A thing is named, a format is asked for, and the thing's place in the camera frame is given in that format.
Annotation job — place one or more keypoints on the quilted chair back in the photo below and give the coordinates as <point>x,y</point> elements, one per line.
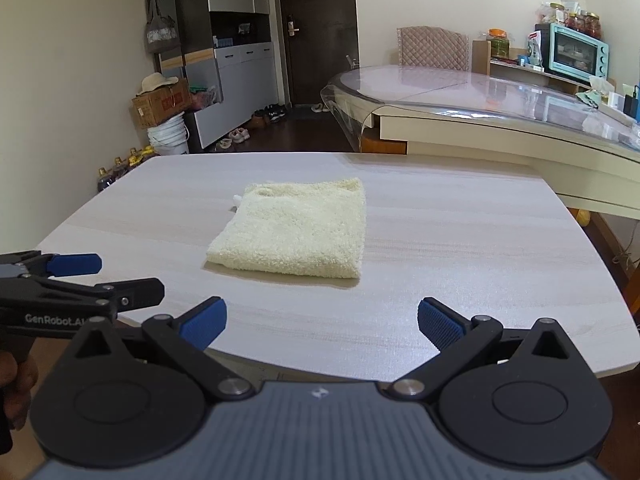
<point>432,47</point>

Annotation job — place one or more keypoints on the cream dining table glass top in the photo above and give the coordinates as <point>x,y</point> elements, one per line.
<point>500,130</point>

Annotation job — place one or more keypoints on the straw hat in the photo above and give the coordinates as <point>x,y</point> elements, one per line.
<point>157,84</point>

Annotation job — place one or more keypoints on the green jar orange lid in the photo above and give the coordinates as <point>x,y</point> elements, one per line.
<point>499,45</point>

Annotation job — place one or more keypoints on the white plastic bucket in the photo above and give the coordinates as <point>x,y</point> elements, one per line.
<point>169,137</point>

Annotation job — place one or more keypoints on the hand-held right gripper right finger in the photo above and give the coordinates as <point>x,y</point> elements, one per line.
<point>440,325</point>

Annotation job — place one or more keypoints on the wooden side shelf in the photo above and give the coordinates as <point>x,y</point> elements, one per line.
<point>481,57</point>

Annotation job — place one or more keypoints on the teal toaster oven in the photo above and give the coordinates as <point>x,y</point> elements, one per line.
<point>575,52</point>

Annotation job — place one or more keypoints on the row of shoes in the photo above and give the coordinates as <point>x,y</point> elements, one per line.
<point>272,112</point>

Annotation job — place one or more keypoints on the row of yellow-capped bottles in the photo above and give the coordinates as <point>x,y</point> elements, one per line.
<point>120,167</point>

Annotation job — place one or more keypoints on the light green cloth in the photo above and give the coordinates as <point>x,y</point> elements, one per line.
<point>587,99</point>

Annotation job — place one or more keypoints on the pale food jar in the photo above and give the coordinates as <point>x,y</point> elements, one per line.
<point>550,14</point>

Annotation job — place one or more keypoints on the tissue box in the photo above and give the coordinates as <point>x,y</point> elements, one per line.
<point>602,90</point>

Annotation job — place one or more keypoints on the red and white package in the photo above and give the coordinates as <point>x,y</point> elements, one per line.
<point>535,50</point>

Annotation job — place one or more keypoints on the colourful clothes pile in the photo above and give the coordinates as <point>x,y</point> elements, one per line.
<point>202,97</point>

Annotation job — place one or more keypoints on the yellow plastic object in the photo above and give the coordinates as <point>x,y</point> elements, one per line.
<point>583,216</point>

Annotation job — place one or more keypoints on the black power bank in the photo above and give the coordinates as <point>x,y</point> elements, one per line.
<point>631,105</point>

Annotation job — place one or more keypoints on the brass door lock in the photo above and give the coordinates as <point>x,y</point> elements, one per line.
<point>291,25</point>

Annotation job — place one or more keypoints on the cream terry towel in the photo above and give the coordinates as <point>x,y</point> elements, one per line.
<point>290,230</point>

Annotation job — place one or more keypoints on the red food jar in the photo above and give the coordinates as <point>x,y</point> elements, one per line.
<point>575,22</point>
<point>592,25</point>

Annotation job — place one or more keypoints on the grey hanging bag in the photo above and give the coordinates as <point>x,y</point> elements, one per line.
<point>162,32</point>

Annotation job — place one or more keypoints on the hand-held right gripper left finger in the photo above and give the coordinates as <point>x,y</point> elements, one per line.
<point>202,322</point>

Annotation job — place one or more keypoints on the red printed cardboard box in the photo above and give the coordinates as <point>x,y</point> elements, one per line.
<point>160,107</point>

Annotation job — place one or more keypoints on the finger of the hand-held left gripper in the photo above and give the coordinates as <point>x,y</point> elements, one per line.
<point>140,292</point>
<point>75,265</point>

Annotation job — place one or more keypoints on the dark brown door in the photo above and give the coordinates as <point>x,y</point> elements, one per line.
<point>320,25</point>

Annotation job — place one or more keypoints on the person's left hand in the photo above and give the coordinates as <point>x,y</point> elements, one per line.
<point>22,385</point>

